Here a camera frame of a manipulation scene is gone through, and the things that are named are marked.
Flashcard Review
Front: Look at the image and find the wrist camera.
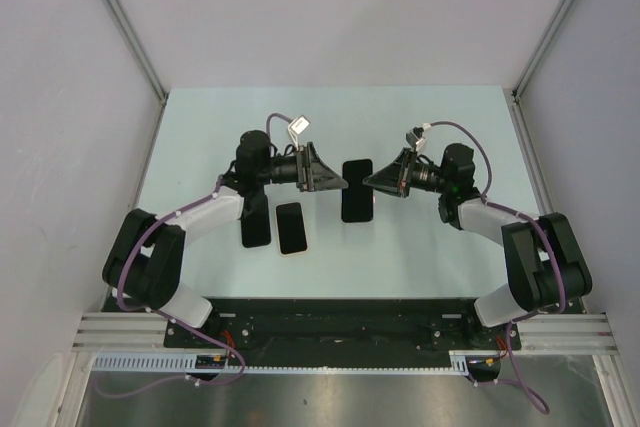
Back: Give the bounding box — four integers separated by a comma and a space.
287, 115, 310, 149
405, 127, 429, 153

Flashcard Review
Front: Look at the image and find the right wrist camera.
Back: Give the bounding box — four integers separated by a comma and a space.
405, 127, 429, 153

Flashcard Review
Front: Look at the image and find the clear magsafe phone case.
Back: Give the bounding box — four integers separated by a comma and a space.
340, 158, 376, 224

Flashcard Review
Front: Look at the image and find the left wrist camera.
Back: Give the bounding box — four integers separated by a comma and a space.
287, 115, 310, 149

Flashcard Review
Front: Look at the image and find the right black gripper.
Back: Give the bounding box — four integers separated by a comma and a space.
362, 148, 450, 198

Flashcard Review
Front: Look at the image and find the white slotted cable duct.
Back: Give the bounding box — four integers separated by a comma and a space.
92, 353, 499, 376

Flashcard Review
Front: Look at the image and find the black silicone phone case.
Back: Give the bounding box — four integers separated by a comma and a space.
239, 195, 273, 250

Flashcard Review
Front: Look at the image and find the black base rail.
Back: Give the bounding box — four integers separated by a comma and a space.
163, 298, 521, 367

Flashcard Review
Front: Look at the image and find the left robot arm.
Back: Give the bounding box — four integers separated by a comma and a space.
102, 130, 348, 347

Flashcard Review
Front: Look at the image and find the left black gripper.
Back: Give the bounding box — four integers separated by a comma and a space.
258, 143, 348, 193

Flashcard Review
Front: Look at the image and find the beige phone case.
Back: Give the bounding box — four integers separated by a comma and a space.
273, 200, 309, 258

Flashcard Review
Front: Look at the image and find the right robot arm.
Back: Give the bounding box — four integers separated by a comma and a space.
363, 143, 593, 348

